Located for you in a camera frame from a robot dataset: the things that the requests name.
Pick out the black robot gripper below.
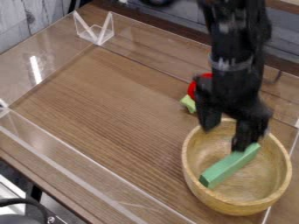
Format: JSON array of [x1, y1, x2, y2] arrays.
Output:
[[195, 64, 273, 152]]

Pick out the green rectangular block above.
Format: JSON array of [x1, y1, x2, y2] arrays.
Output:
[[199, 143, 261, 189]]

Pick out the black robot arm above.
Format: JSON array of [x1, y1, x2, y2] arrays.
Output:
[[194, 0, 273, 151]]

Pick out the brown wooden bowl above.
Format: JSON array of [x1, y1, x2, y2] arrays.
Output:
[[182, 118, 293, 216]]

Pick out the red plush strawberry toy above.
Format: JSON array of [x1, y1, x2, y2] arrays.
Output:
[[179, 72, 214, 115]]

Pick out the clear acrylic tray wall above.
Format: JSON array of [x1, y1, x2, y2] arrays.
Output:
[[0, 100, 195, 224]]

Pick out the clear acrylic corner bracket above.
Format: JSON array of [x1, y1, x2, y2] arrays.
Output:
[[72, 11, 115, 46]]

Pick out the black cable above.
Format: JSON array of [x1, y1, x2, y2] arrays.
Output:
[[0, 198, 51, 224]]

